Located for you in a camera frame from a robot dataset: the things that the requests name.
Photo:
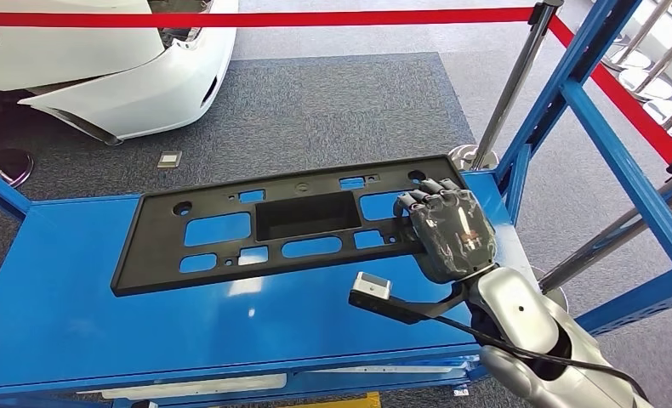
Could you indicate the white plastic tray stack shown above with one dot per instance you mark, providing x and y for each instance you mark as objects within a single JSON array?
[{"x": 201, "y": 387}]

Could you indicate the yellow floor tape outline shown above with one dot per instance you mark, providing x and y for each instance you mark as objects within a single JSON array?
[{"x": 336, "y": 401}]

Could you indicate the black plastic plate bracket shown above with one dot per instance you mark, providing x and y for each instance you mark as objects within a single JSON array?
[{"x": 155, "y": 253}]

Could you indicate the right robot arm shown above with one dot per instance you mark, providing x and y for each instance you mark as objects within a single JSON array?
[{"x": 516, "y": 309}]

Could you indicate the metal floor socket plate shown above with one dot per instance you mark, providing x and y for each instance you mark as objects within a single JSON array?
[{"x": 170, "y": 159}]

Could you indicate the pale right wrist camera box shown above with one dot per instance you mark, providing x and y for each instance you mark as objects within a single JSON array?
[{"x": 371, "y": 284}]

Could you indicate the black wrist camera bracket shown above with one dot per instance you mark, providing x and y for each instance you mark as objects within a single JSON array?
[{"x": 403, "y": 311}]

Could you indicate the blue metal shelf rack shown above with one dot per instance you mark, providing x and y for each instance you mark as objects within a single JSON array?
[{"x": 60, "y": 315}]

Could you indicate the white car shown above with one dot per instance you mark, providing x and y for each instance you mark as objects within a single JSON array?
[{"x": 116, "y": 84}]

